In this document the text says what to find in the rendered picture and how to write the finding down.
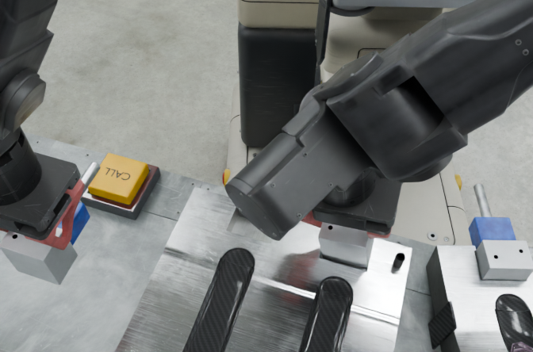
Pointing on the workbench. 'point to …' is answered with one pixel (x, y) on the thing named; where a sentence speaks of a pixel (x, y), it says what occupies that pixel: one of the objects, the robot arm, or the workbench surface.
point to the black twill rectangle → (442, 325)
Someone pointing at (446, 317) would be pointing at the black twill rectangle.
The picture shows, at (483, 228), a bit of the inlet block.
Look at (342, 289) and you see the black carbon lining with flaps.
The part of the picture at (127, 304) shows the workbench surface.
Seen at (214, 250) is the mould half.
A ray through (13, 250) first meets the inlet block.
